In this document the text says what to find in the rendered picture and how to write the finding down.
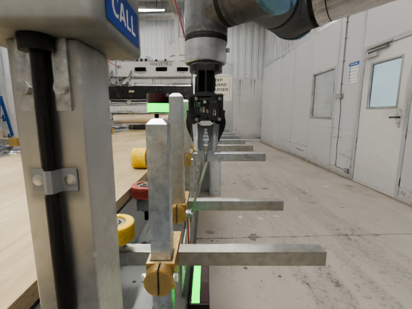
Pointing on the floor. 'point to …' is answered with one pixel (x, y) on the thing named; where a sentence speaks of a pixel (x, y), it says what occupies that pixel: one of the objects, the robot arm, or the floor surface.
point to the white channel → (175, 29)
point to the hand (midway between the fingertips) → (205, 156)
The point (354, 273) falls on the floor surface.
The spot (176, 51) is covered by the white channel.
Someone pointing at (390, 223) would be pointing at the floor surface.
